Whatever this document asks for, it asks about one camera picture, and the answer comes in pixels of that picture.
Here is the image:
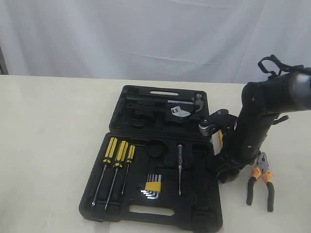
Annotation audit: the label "middle yellow black screwdriver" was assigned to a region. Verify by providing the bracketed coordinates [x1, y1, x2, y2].
[105, 140, 128, 210]

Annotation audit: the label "clear handle tester screwdriver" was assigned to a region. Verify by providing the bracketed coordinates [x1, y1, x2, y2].
[177, 144, 183, 195]

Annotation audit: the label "orange black handled pliers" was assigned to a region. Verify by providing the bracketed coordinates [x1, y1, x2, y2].
[246, 152, 275, 212]

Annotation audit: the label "short yellow black screwdriver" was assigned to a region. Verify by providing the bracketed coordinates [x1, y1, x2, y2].
[121, 145, 136, 196]

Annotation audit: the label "silver adjustable wrench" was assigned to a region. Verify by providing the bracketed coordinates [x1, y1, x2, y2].
[171, 106, 191, 118]

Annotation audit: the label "black plastic tool case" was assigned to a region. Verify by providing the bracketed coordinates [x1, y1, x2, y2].
[79, 85, 223, 233]

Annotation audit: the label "white backdrop curtain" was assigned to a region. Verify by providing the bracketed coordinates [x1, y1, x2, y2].
[0, 0, 311, 83]

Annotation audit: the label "hex key set yellow holder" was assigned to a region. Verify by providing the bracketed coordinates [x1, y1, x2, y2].
[140, 174, 162, 200]

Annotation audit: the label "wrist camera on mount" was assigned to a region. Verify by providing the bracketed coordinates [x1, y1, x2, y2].
[199, 109, 237, 137]

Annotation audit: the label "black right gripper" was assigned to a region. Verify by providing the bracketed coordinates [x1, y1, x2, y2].
[215, 147, 245, 183]

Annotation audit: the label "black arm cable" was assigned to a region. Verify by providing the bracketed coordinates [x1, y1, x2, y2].
[257, 55, 304, 78]

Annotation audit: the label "yellow black utility knife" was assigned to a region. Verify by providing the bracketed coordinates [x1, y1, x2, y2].
[218, 130, 223, 148]

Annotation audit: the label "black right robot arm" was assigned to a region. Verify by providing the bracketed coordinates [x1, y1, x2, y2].
[217, 71, 311, 183]

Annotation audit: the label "claw hammer steel head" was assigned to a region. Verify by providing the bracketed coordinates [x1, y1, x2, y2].
[126, 93, 207, 114]

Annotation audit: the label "long yellow black screwdriver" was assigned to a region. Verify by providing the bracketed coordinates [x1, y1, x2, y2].
[91, 137, 118, 207]

